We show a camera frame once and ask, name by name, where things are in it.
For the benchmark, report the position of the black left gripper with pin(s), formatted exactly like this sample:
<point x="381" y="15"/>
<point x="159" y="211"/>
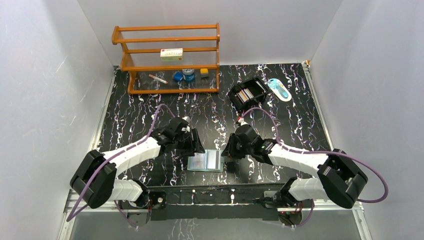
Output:
<point x="191" y="143"/>

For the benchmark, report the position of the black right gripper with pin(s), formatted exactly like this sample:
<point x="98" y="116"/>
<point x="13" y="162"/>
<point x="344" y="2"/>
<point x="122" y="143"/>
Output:
<point x="229" y="151"/>

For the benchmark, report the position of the mint green card holder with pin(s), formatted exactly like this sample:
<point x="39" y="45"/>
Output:
<point x="210" y="161"/>

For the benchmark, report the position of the black card storage box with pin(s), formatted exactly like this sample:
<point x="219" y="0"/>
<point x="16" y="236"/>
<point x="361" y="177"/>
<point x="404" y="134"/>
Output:
<point x="258" y="88"/>

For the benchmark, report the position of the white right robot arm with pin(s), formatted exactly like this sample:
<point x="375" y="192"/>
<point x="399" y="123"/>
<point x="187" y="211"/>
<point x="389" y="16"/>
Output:
<point x="333" y="176"/>

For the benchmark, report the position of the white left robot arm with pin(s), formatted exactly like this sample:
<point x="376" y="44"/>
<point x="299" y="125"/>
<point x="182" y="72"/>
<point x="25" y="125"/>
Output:
<point x="96" y="179"/>

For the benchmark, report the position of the stack of cards in box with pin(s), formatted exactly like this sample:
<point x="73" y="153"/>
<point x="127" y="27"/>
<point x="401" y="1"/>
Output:
<point x="244" y="95"/>

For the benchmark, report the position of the blue round jar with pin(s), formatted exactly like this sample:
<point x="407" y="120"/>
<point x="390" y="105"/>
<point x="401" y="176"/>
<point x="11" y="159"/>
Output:
<point x="188" y="74"/>

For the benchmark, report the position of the blue square lid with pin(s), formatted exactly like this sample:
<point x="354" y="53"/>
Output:
<point x="177" y="76"/>

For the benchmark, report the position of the yellow black sponge block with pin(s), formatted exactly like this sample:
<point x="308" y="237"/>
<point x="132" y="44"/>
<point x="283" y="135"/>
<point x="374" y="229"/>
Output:
<point x="204" y="73"/>

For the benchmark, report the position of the blue white packaged tool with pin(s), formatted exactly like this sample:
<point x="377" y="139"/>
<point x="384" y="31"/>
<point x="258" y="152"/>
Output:
<point x="277" y="87"/>

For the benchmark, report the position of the red white pen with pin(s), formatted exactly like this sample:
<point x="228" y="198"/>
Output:
<point x="158" y="79"/>

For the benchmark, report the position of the orange wooden shelf rack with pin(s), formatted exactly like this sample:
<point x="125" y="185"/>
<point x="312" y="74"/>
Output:
<point x="141" y="47"/>

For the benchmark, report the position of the white medicine box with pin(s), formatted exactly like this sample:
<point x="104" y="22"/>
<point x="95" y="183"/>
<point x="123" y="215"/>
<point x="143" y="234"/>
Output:
<point x="171" y="54"/>

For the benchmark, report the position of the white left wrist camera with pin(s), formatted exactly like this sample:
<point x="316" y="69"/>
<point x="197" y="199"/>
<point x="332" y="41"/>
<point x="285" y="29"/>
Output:
<point x="186" y="121"/>

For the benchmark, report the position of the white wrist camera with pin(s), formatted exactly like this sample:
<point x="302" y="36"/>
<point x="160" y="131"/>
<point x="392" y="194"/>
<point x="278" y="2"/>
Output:
<point x="241" y="122"/>
<point x="186" y="121"/>

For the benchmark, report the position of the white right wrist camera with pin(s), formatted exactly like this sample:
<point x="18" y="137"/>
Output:
<point x="241" y="122"/>

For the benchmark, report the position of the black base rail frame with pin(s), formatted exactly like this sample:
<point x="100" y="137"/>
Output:
<point x="263" y="193"/>

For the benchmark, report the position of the silver aluminium rail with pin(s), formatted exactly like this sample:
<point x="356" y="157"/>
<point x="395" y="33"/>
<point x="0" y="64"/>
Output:
<point x="190" y="198"/>

